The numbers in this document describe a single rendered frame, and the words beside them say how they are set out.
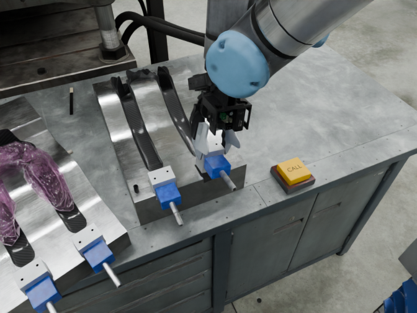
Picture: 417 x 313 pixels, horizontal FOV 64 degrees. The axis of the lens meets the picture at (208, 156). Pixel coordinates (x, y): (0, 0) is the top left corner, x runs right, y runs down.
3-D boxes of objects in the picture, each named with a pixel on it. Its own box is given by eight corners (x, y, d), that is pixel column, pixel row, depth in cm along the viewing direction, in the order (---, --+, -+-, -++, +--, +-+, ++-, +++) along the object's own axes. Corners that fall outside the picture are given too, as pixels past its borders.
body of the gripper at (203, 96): (212, 139, 59) (218, 76, 52) (193, 116, 66) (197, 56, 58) (249, 132, 62) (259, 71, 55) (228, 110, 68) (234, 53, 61)
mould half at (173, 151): (244, 188, 81) (248, 149, 71) (140, 226, 74) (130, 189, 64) (174, 81, 112) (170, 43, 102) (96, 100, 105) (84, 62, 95)
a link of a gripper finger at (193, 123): (187, 140, 65) (198, 99, 61) (184, 135, 66) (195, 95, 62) (208, 140, 67) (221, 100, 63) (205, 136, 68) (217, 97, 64)
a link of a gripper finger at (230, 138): (234, 166, 68) (229, 131, 62) (221, 151, 73) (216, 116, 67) (247, 161, 69) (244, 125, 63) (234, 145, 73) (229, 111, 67)
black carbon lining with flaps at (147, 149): (211, 159, 78) (211, 130, 71) (145, 181, 74) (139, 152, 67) (164, 82, 100) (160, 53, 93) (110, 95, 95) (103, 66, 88)
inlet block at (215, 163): (243, 196, 67) (247, 176, 63) (221, 202, 65) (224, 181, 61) (215, 159, 76) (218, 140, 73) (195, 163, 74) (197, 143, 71)
